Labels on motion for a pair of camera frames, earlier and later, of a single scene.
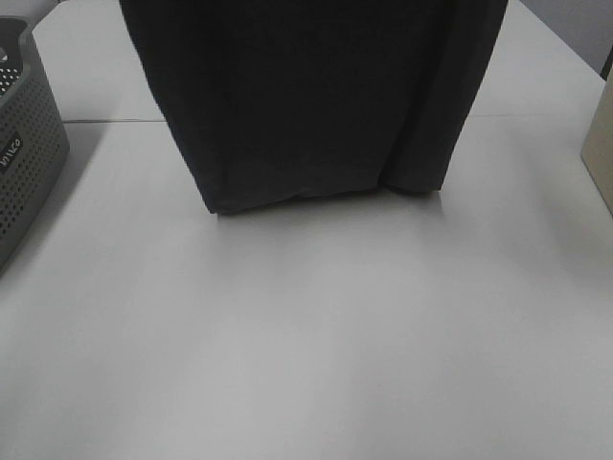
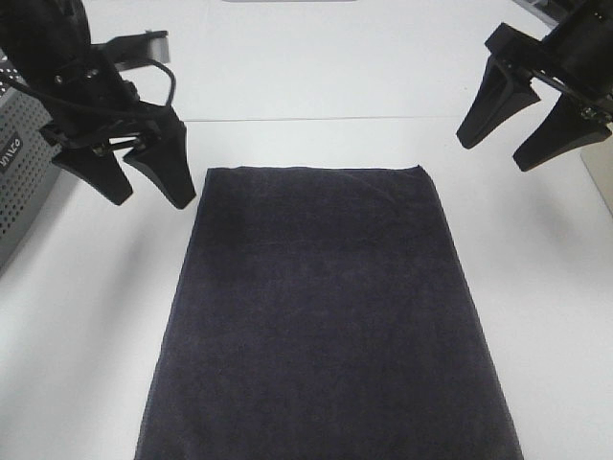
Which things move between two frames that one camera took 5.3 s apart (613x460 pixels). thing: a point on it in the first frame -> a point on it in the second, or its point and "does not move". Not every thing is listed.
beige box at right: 597,152 does not move
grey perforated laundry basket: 34,139 does not move
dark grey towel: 276,100 -> 324,317
